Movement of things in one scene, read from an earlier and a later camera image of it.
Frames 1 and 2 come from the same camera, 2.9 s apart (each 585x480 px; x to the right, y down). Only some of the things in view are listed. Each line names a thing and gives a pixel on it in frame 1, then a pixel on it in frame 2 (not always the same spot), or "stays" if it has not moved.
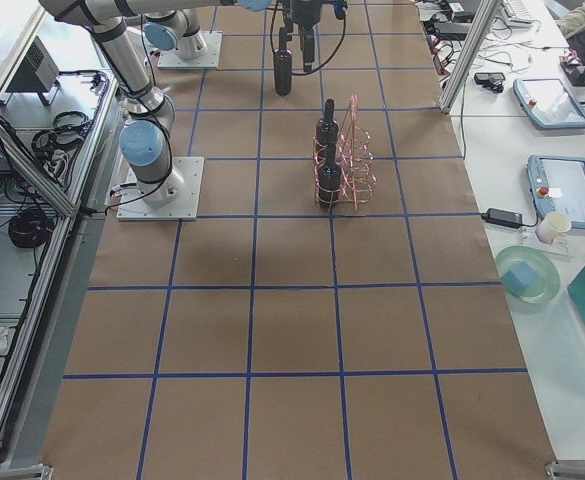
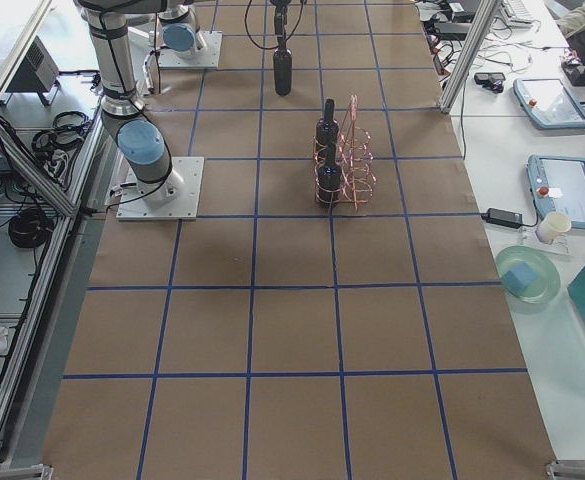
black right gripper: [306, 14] to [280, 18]
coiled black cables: [30, 228] stays
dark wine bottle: [282, 63] stays
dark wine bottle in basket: [329, 179] stays
